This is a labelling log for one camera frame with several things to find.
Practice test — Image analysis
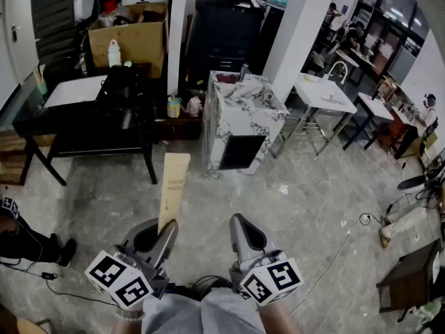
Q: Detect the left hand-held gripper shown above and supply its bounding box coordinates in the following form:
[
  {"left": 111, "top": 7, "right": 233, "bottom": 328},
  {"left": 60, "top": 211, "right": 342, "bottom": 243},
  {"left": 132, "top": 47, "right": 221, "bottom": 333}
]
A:
[{"left": 84, "top": 217, "right": 180, "bottom": 310}]

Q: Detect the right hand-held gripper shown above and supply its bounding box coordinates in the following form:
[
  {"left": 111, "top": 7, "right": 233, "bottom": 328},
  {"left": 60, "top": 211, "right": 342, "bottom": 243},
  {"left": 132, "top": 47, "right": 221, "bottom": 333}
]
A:
[{"left": 227, "top": 213, "right": 305, "bottom": 308}]

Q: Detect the tan toothbrush box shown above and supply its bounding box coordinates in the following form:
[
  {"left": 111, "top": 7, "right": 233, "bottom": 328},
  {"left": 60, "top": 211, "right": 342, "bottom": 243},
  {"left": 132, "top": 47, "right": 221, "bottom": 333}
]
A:
[{"left": 157, "top": 152, "right": 191, "bottom": 235}]

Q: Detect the person's right forearm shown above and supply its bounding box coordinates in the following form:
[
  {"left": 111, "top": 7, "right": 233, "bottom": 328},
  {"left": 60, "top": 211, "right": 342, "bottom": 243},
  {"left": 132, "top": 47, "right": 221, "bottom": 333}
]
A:
[{"left": 255, "top": 301, "right": 297, "bottom": 334}]

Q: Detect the person's left forearm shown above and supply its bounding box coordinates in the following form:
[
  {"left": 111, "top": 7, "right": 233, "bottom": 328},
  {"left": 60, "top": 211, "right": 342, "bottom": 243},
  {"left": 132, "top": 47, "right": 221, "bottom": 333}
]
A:
[{"left": 111, "top": 307, "right": 145, "bottom": 334}]

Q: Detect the person's grey clothing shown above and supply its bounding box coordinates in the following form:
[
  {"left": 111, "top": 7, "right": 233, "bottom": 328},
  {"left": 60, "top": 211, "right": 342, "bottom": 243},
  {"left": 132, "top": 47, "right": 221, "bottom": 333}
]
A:
[{"left": 140, "top": 288, "right": 269, "bottom": 334}]

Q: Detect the marble washbasin cabinet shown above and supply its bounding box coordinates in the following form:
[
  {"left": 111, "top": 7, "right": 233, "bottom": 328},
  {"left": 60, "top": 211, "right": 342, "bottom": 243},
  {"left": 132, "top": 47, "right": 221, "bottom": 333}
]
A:
[{"left": 200, "top": 70, "right": 291, "bottom": 181}]

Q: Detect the black table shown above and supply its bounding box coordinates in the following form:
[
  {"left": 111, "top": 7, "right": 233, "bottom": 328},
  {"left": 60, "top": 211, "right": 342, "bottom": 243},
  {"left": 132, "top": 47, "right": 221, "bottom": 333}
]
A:
[{"left": 12, "top": 63, "right": 159, "bottom": 187}]

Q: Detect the yellow lidded cup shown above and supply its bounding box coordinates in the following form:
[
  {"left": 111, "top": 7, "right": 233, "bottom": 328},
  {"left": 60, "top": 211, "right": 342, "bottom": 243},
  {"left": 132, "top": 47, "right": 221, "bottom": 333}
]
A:
[{"left": 166, "top": 95, "right": 183, "bottom": 119}]

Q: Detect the pink teapot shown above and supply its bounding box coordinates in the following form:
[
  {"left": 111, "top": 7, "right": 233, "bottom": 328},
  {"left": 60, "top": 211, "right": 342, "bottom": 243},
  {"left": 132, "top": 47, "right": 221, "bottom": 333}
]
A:
[{"left": 186, "top": 95, "right": 204, "bottom": 118}]

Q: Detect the wooden bench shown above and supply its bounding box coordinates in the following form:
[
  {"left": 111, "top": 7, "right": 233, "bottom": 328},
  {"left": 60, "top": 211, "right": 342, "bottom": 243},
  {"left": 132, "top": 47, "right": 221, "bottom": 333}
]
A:
[{"left": 0, "top": 129, "right": 57, "bottom": 187}]

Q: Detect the white sink on steel stand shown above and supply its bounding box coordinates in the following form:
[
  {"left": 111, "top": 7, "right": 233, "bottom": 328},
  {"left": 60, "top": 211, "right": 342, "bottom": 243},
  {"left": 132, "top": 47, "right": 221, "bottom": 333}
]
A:
[{"left": 269, "top": 72, "right": 359, "bottom": 159}]

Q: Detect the white flat board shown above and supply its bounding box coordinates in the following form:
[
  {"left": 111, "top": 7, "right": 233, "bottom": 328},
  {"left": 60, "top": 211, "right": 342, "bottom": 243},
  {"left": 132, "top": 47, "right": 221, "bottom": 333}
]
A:
[{"left": 42, "top": 74, "right": 108, "bottom": 109}]

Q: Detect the dark wooden side table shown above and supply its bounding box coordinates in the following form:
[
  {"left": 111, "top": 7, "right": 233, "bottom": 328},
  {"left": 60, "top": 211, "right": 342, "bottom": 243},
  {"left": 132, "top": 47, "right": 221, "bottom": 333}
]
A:
[{"left": 375, "top": 238, "right": 443, "bottom": 324}]

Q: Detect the white round stool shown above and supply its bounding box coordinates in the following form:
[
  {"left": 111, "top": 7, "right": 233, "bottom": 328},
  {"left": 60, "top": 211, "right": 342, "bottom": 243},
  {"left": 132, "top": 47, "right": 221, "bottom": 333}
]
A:
[{"left": 396, "top": 175, "right": 428, "bottom": 192}]

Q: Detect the small white table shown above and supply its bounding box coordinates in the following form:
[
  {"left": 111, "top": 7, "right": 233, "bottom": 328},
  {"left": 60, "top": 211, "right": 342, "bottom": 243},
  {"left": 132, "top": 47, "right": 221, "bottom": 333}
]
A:
[{"left": 342, "top": 92, "right": 396, "bottom": 152}]

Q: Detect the white water bottle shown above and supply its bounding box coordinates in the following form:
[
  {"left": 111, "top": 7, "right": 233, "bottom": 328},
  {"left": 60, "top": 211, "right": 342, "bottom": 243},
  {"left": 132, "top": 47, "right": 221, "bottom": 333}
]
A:
[{"left": 107, "top": 39, "right": 123, "bottom": 69}]

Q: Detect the green cup with sticks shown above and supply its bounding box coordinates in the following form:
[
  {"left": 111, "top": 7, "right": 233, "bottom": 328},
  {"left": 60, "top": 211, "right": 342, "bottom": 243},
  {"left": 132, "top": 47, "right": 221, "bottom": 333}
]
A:
[{"left": 32, "top": 64, "right": 49, "bottom": 96}]

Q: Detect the cardboard box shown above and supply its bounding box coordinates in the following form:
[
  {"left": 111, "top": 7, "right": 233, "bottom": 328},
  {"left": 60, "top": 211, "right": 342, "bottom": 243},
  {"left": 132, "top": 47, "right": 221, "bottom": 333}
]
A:
[{"left": 88, "top": 2, "right": 170, "bottom": 80}]

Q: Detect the white gooseneck faucet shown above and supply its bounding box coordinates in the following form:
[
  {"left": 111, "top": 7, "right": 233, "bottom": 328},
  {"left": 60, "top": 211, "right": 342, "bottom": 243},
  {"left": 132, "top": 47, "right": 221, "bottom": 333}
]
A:
[{"left": 322, "top": 61, "right": 350, "bottom": 85}]

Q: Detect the round white table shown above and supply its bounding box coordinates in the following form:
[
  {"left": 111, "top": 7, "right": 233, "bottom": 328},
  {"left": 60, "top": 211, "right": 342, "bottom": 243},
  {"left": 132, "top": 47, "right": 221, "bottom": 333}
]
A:
[{"left": 334, "top": 48, "right": 361, "bottom": 70}]

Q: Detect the black cabinet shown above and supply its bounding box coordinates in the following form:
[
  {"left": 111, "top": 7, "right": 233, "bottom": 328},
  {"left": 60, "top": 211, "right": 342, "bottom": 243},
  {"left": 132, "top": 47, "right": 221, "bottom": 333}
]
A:
[{"left": 189, "top": 0, "right": 267, "bottom": 93}]

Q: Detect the black office chair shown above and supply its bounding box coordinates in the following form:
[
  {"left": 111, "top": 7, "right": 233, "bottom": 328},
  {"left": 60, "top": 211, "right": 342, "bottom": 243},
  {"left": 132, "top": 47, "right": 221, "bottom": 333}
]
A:
[{"left": 30, "top": 0, "right": 76, "bottom": 66}]

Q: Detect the white door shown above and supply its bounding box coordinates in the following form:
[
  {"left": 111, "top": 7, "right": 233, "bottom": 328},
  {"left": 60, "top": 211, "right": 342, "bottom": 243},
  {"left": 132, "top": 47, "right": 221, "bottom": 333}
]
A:
[{"left": 2, "top": 0, "right": 40, "bottom": 83}]

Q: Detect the white bead bracelet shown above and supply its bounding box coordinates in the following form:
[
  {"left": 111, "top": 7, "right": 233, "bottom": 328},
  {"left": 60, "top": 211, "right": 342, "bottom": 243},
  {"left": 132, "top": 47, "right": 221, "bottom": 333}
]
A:
[{"left": 115, "top": 309, "right": 145, "bottom": 321}]

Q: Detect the white floor cable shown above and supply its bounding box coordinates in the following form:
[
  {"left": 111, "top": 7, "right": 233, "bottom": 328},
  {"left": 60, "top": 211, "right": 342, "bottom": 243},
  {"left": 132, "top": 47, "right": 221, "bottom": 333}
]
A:
[{"left": 288, "top": 213, "right": 373, "bottom": 317}]

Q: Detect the black floor cable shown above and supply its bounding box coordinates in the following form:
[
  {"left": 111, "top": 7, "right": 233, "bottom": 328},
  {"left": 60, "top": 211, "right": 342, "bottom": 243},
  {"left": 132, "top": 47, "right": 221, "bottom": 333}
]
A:
[{"left": 0, "top": 258, "right": 116, "bottom": 306}]

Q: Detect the black tangled cable pile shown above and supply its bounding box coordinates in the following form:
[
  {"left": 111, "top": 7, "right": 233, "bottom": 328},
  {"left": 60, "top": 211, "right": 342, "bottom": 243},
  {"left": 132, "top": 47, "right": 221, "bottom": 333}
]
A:
[{"left": 96, "top": 64, "right": 154, "bottom": 101}]

